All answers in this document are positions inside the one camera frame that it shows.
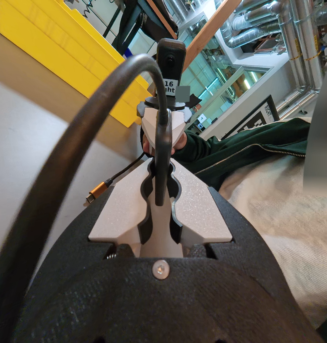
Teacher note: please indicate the person's right forearm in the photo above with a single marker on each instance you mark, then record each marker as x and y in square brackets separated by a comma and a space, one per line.
[201, 150]

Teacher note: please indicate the person's right hand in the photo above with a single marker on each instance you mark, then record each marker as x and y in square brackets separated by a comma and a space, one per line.
[180, 143]

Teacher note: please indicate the black-framed wooden table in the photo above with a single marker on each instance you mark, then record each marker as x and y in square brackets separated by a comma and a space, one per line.
[125, 29]

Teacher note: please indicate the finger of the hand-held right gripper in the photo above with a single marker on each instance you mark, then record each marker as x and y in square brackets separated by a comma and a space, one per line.
[178, 128]
[148, 128]

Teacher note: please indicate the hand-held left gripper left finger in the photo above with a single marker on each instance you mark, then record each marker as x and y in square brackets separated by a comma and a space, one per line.
[117, 211]

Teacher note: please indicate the wooden beam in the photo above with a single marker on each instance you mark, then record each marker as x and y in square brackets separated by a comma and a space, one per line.
[206, 34]

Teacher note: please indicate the yellow plastic bin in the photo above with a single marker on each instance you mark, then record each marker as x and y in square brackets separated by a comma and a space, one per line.
[58, 40]

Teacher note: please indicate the green zip jacket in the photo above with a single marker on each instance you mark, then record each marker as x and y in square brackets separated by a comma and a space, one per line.
[260, 134]

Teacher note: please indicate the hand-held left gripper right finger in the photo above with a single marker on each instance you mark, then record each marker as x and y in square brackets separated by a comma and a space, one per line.
[201, 214]

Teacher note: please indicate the black framed marker sign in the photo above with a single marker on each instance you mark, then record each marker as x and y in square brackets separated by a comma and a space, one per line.
[260, 115]

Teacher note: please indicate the silver ventilation ducts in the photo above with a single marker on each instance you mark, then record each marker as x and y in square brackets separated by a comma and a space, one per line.
[300, 53]

